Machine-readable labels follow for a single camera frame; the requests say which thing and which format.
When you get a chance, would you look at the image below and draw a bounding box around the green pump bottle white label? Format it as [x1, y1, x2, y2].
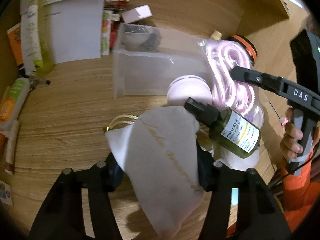
[184, 98, 261, 159]

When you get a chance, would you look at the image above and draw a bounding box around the white drawstring pouch gold text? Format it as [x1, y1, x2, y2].
[105, 106, 204, 239]

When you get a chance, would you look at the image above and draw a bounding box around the right hand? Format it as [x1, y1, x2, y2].
[280, 108, 303, 165]

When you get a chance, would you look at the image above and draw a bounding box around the white jar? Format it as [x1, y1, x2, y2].
[220, 147, 259, 171]

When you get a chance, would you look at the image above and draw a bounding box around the black orange zip case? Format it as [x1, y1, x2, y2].
[227, 34, 258, 65]

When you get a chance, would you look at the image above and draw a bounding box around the cream lotion bottle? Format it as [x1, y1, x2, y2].
[210, 30, 222, 41]

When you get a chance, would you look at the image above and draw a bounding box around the round pink white case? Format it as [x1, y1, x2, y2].
[167, 75, 213, 106]

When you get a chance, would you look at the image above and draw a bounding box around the orange fruit tube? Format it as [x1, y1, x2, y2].
[0, 77, 30, 131]

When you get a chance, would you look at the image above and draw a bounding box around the clear plastic storage bin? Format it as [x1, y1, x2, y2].
[112, 23, 212, 98]

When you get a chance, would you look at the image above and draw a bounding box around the small pink white box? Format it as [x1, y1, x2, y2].
[121, 5, 152, 24]

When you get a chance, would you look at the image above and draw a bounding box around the tall yellow green spray bottle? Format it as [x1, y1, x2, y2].
[20, 0, 53, 77]

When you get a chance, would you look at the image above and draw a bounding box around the small bowl of trinkets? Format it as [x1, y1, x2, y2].
[121, 24, 162, 52]

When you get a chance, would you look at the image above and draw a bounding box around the orange booklet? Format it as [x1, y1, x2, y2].
[7, 23, 23, 66]

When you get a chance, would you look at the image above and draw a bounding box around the stack of books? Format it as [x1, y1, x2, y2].
[104, 0, 131, 12]

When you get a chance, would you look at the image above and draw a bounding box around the fruit pattern book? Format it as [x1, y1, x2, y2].
[101, 10, 113, 55]

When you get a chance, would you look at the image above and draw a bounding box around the white folder with papers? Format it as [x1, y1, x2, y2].
[47, 0, 104, 64]

